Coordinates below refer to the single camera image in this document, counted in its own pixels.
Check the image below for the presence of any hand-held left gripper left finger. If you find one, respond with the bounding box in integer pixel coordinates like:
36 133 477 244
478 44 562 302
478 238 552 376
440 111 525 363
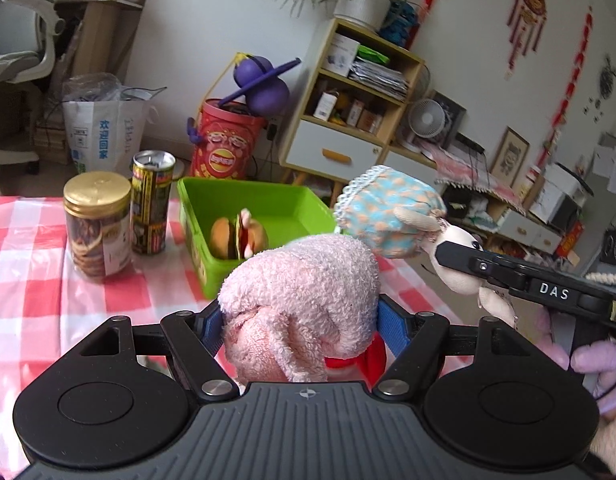
82 305 241 404

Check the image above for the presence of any small white desk fan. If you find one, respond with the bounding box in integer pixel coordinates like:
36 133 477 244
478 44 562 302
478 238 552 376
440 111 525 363
403 98 446 153

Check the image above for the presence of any red knot wall ornament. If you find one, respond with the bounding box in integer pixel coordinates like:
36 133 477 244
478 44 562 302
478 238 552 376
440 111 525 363
505 0 549 73

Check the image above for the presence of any grey office chair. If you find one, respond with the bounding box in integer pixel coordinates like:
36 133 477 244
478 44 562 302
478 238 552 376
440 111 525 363
0 0 67 197

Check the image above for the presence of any red checkered tablecloth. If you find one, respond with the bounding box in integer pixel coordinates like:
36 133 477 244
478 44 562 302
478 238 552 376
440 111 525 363
0 195 464 480

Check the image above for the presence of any wooden desk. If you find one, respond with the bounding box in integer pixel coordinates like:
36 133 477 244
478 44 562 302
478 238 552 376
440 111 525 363
52 0 161 83

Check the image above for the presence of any white plant pot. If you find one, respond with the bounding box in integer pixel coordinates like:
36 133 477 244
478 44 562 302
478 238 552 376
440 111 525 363
334 0 391 32

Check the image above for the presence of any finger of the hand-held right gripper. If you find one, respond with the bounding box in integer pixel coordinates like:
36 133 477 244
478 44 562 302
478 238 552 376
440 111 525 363
430 240 614 324

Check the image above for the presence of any green plastic bin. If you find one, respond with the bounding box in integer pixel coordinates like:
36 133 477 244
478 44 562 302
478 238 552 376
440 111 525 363
177 176 336 301

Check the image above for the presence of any plush doll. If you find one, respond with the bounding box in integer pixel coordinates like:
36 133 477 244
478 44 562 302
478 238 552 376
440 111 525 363
333 165 519 328

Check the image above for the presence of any tall wooden shelf cabinet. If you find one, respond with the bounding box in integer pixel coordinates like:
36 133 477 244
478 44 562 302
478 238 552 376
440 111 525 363
280 17 426 198

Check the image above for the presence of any red snack bucket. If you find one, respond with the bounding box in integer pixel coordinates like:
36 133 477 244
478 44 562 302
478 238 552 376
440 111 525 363
189 98 267 182

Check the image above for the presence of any person's right hand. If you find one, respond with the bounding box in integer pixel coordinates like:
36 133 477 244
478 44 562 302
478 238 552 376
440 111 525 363
535 307 616 421

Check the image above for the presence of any burger plush toy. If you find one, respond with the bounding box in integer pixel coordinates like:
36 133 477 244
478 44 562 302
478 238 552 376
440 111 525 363
210 208 269 261

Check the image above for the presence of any gold lid snack jar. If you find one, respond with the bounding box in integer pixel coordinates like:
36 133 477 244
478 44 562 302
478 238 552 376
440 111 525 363
62 171 133 278

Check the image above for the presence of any white paper bag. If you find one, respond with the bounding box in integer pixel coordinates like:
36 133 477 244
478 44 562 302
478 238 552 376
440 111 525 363
62 72 167 177

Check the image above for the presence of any black picture frame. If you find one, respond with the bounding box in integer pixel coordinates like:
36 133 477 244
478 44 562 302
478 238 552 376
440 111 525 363
428 91 467 147

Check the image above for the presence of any purple hopper ball toy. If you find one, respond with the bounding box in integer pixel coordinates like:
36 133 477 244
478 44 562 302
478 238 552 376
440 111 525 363
203 51 303 117

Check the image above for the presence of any pink lace cloth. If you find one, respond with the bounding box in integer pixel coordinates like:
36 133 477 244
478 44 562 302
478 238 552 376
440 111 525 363
430 150 528 205

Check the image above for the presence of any pink plush toy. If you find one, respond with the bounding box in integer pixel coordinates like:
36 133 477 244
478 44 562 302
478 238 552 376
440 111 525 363
217 232 381 387

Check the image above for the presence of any red string wall decoration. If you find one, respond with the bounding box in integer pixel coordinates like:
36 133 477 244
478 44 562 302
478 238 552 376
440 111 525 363
535 5 595 173

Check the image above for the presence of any low wooden drawer cabinet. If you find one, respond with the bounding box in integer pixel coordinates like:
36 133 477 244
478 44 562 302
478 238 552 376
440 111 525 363
383 144 579 257

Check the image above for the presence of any white cardboard box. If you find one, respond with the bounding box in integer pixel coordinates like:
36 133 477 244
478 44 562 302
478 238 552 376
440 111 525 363
323 33 361 79

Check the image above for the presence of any wooden picture frame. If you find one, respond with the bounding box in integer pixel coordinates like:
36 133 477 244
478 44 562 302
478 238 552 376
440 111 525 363
490 126 530 183

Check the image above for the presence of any tall drink can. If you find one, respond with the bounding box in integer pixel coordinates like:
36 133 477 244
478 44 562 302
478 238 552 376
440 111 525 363
130 150 177 256

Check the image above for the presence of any stack of papers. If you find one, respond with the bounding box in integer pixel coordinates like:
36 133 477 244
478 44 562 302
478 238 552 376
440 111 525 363
348 55 409 102

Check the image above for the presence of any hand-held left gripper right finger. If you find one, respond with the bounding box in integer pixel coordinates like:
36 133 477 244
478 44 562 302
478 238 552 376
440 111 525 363
371 297 517 401

